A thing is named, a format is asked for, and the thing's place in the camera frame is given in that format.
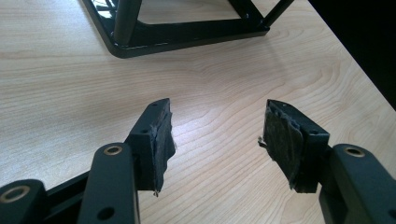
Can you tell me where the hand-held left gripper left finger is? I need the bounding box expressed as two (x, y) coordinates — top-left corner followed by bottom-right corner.
(125, 97), (177, 198)

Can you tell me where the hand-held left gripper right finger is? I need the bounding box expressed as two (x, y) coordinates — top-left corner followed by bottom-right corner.
(257, 98), (331, 194)

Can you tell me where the red and black shoe rack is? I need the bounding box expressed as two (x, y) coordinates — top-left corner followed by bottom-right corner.
(81, 0), (295, 60)

